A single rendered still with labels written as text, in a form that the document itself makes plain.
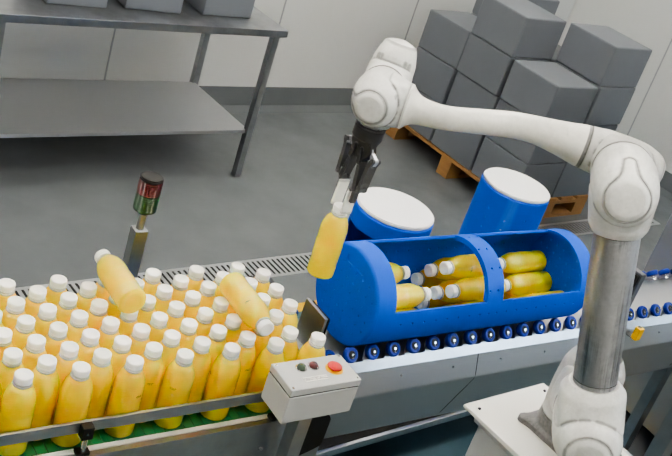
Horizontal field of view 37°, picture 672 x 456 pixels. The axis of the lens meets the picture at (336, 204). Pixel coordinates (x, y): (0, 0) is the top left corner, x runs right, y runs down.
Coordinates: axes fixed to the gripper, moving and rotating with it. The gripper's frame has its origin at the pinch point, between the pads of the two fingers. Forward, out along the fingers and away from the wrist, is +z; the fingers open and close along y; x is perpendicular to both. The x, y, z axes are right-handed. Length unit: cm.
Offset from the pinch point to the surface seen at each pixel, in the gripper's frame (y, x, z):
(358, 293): -0.7, -15.9, 30.0
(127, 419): -18, 53, 47
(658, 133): 259, -506, 105
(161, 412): -18, 45, 46
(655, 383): 12, -210, 100
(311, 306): 5.7, -7.5, 38.5
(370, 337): -9.4, -17.5, 38.3
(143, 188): 38, 33, 21
